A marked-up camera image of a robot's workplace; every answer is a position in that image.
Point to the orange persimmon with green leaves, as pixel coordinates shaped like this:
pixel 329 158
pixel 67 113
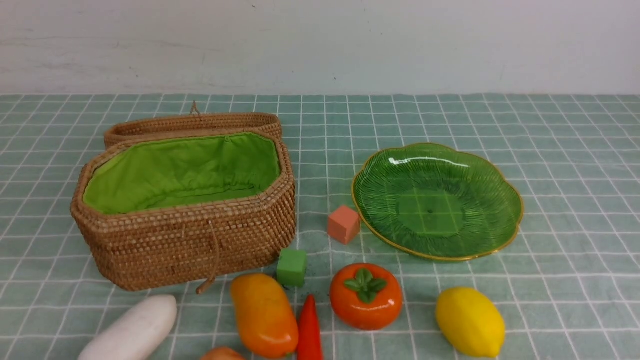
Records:
pixel 366 296

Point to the orange yellow mango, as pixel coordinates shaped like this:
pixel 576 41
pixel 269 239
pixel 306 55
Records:
pixel 266 322

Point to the red chili pepper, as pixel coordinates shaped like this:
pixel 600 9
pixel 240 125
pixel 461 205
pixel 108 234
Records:
pixel 310 339

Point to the brown onion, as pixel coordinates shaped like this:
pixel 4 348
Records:
pixel 222 353

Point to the yellow lemon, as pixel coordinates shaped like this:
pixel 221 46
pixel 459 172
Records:
pixel 471 322

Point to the white radish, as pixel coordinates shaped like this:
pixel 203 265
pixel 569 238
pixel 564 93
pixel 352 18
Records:
pixel 137 333

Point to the salmon pink foam cube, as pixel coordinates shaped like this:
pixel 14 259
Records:
pixel 343 224

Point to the green foam cube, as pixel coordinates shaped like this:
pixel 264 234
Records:
pixel 291 267

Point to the green glass leaf plate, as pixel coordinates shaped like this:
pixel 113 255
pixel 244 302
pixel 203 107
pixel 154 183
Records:
pixel 436 203

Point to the woven rattan basket lid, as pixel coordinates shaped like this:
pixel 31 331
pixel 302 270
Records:
pixel 139 129

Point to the woven rattan basket green lining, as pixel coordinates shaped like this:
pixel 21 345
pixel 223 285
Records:
pixel 175 208

